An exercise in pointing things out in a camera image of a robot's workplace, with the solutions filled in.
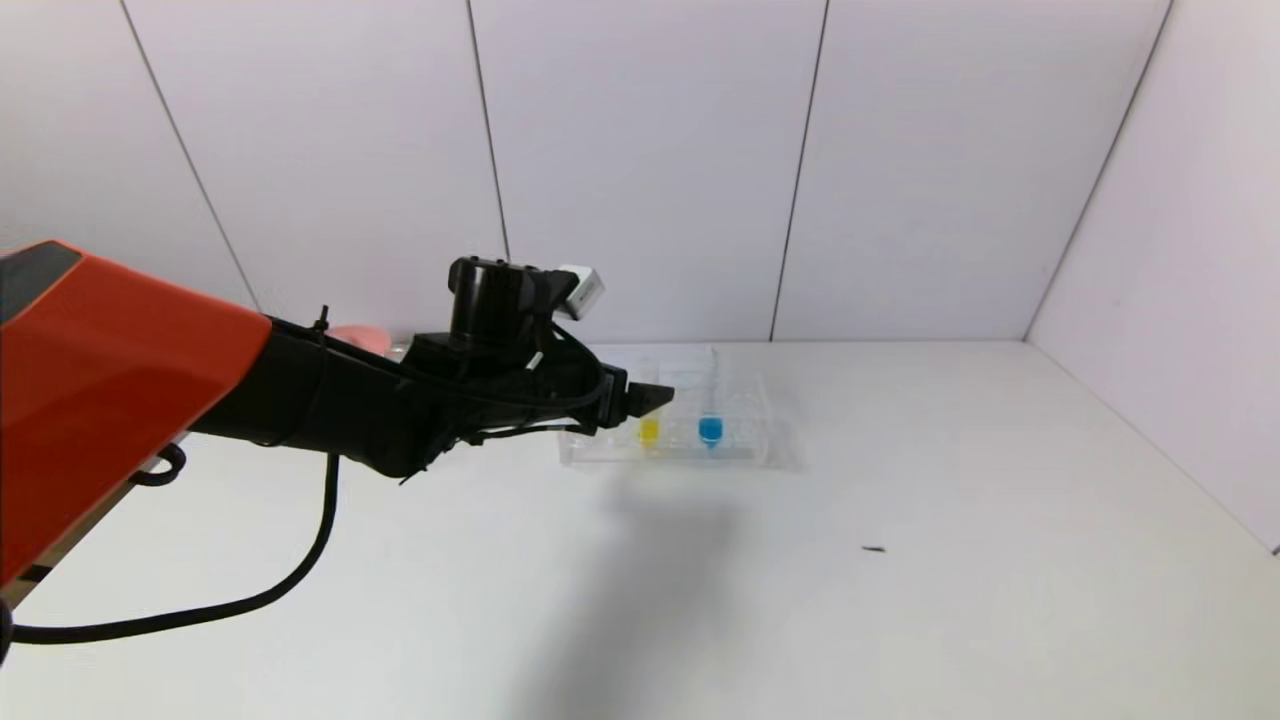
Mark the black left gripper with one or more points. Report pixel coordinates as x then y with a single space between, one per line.
614 397

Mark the test tube with yellow pigment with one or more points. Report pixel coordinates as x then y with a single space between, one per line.
648 429

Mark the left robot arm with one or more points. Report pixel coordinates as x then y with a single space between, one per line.
120 400

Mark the test tube with blue pigment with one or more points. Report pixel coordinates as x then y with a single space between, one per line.
710 429

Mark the clear acrylic test tube rack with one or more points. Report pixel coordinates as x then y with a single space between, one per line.
745 435

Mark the clear glass beaker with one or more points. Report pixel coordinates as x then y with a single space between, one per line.
400 350

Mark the white paper sheet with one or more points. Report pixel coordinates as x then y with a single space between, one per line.
690 358

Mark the pink plastic bowl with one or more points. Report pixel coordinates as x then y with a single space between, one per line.
360 338

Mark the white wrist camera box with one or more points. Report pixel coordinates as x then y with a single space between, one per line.
585 290

